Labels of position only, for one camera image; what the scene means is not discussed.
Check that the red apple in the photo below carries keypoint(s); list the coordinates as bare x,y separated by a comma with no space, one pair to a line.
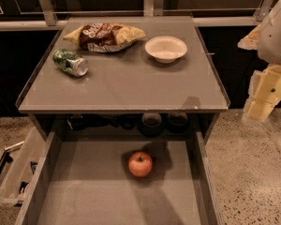
140,164

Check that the green soda can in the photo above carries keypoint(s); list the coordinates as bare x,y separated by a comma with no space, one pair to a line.
70,62

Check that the metal railing frame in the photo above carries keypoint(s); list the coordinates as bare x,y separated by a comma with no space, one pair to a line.
53,14

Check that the yellow brown chip bag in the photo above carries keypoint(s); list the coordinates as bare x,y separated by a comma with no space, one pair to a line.
104,37

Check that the clear plastic storage bin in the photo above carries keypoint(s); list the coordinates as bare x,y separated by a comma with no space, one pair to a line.
15,185

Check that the grey counter cabinet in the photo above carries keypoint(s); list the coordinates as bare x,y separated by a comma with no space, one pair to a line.
129,81

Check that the open grey top drawer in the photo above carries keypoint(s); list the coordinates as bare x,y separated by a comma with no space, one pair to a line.
80,181

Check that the white paper bowl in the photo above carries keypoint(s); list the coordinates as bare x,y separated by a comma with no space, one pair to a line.
165,49

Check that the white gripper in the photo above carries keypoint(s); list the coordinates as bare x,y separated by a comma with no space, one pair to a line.
275,39

